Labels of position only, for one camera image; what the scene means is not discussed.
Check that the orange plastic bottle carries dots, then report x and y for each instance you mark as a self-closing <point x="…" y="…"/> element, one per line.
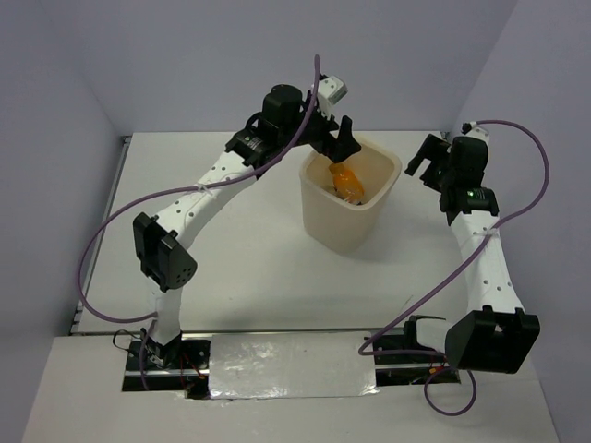
<point x="346" y="185"/>

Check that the beige plastic bin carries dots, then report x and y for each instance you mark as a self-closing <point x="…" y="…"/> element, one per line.
<point x="335" y="223"/>

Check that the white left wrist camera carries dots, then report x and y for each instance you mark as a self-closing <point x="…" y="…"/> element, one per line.
<point x="330" y="91"/>

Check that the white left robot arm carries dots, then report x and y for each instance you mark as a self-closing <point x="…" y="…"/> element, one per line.
<point x="288" y="117"/>

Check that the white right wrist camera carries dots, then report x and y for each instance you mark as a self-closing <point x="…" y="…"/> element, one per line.
<point x="474" y="130"/>

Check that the black base rail with foil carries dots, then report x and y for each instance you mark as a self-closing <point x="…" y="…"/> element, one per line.
<point x="271" y="366"/>

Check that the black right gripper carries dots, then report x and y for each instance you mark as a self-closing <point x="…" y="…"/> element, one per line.
<point x="436" y="149"/>

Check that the aluminium table edge rail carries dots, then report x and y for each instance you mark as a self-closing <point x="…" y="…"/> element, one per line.
<point x="88" y="258"/>

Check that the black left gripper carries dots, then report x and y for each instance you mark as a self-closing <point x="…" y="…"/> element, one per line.
<point x="336" y="149"/>

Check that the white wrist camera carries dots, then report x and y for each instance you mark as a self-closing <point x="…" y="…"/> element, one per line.
<point x="474" y="130"/>
<point x="330" y="91"/>

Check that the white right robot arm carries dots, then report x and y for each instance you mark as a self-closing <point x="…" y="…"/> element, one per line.
<point x="496" y="334"/>

